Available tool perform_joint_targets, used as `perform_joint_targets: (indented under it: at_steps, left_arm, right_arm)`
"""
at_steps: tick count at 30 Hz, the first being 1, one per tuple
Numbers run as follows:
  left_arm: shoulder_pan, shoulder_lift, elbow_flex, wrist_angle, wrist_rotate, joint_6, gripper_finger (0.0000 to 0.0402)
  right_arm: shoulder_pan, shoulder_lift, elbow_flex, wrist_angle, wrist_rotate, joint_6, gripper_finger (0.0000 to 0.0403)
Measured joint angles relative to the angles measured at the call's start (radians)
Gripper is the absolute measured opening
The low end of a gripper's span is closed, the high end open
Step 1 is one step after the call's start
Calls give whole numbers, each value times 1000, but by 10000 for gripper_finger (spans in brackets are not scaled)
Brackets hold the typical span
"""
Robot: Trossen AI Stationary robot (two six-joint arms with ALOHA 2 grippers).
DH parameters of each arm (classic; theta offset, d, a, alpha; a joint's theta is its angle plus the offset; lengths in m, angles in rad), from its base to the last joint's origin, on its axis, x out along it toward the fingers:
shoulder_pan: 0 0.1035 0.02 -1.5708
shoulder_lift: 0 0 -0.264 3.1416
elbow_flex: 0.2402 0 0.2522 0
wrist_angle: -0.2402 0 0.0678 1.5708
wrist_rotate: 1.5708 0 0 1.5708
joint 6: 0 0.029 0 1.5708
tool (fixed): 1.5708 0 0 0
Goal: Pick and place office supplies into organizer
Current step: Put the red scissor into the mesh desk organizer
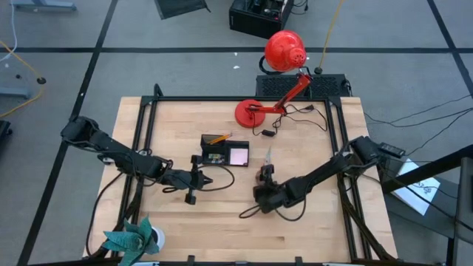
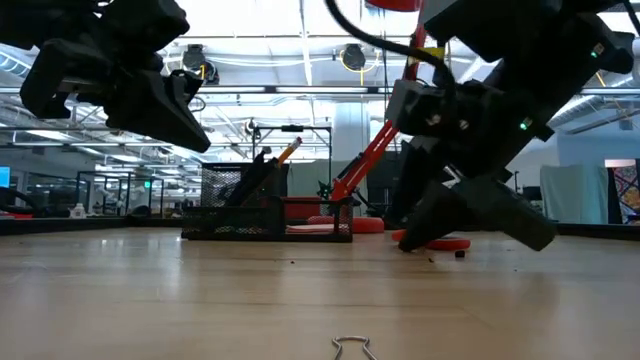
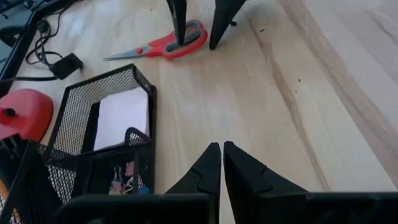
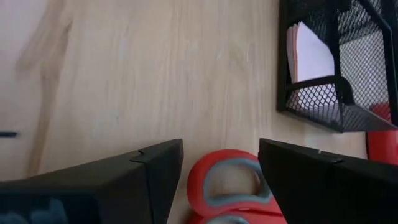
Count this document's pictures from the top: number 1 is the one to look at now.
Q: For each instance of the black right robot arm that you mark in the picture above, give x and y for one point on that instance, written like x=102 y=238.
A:
x=318 y=175

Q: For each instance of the pink sticky note pad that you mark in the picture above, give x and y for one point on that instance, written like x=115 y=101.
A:
x=238 y=156

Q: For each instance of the black metal table frame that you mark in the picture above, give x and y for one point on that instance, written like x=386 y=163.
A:
x=240 y=99

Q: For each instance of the white paper sheet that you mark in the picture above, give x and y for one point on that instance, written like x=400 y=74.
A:
x=414 y=184

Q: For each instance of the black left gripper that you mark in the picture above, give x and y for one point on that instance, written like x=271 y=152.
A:
x=194 y=179

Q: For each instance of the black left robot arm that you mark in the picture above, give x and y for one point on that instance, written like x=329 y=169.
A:
x=122 y=157

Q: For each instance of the teal plant in white pot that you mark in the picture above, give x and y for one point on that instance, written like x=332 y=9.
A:
x=129 y=242

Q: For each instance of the open black computer case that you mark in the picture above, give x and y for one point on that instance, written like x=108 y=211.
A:
x=258 y=16

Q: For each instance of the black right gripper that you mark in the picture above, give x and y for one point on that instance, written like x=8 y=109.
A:
x=266 y=194

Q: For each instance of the black floor object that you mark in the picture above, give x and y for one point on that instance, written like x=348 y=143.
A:
x=181 y=8

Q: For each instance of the black mesh desk organizer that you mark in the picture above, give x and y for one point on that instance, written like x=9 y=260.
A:
x=221 y=149

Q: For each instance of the yellow pencil with eraser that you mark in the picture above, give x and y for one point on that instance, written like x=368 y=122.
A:
x=220 y=139

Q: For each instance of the black perforated computer tower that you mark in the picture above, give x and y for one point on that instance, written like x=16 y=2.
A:
x=332 y=85

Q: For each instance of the black caster base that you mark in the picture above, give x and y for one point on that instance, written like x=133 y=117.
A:
x=4 y=131

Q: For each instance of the grey metal floor foot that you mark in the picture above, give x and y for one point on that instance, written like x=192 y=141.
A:
x=15 y=92
x=44 y=5

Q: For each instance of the black metal stand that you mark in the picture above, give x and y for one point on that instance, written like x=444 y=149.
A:
x=425 y=173

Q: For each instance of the red desk lamp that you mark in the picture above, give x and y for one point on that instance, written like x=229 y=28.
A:
x=284 y=51

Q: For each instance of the black flat box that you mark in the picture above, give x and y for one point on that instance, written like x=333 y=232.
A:
x=392 y=150

